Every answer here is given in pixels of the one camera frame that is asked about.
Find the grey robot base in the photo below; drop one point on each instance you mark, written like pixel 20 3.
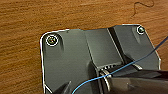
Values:
pixel 66 56

